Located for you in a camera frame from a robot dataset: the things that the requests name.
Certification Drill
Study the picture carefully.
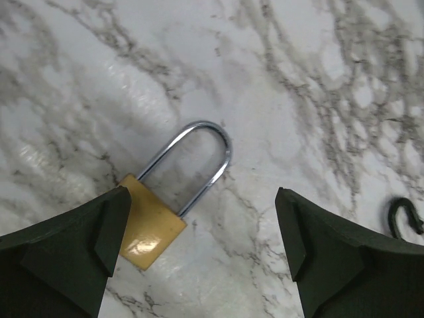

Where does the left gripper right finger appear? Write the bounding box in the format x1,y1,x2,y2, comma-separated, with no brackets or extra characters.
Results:
275,188,423,317

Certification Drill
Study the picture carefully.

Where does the brass padlock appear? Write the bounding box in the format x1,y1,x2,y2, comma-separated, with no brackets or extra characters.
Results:
119,121,233,271

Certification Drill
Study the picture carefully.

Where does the black padlock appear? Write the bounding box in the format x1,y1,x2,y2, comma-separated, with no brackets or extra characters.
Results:
387,197,423,240

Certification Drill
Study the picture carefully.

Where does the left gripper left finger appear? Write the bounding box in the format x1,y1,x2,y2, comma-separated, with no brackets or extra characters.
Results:
1,186,132,317

